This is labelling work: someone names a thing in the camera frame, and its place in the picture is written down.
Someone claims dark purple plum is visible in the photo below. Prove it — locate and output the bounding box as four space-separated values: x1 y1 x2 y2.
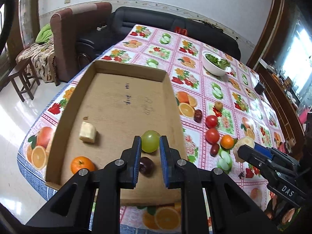
139 157 155 176

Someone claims green grape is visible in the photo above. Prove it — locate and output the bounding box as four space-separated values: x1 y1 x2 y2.
141 130 160 153

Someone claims orange mandarin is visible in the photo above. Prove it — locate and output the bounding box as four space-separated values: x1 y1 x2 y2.
220 135 235 150
70 156 96 174

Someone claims white cake cube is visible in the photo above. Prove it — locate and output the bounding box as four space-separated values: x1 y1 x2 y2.
79 121 97 143
232 136 255 164

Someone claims cardboard tray box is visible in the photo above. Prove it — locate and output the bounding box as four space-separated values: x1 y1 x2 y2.
45 60 188 207

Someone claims person right hand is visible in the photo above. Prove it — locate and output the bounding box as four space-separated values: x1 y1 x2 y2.
264 195 301 232

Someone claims small dark red jujube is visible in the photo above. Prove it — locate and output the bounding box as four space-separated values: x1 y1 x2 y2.
210 143 220 157

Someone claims red tomato lower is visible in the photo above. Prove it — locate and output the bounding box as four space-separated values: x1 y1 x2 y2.
205 128 220 145

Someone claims red tomato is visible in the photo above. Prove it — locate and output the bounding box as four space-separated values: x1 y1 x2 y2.
205 115 218 128
205 128 220 145

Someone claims wooden sideboard counter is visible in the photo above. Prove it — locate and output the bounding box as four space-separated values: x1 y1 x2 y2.
255 63 305 158

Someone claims dried red date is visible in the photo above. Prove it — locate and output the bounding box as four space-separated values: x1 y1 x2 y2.
194 109 203 123

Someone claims red tomato upper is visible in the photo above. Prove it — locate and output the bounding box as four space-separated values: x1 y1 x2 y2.
205 115 218 128

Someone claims pink container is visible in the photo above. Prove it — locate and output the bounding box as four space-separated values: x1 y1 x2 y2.
299 108 311 125

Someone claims brown kiwi fruit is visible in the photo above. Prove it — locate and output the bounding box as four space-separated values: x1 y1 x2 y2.
214 101 223 112

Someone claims floral fruit print tablecloth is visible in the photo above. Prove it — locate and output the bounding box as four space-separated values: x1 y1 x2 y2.
17 24 285 233

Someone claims black cylindrical container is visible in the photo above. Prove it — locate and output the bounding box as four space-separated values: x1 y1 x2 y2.
254 81 265 95

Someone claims white bowl of greens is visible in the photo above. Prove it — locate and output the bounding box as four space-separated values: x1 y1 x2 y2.
201 51 232 77

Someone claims black leather sofa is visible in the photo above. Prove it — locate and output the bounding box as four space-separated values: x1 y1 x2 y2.
75 6 242 65

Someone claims patterned cushioned seat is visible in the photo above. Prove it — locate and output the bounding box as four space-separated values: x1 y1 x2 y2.
15 37 58 85

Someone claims wooden stool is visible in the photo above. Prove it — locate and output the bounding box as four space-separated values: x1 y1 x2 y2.
8 58 40 102

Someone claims green cloth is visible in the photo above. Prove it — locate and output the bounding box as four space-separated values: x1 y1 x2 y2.
35 23 53 43

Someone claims brown armchair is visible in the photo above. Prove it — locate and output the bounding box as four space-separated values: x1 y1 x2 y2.
50 2 112 82

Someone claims wooden door with glass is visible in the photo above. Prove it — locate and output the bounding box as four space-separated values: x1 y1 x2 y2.
7 0 40 59

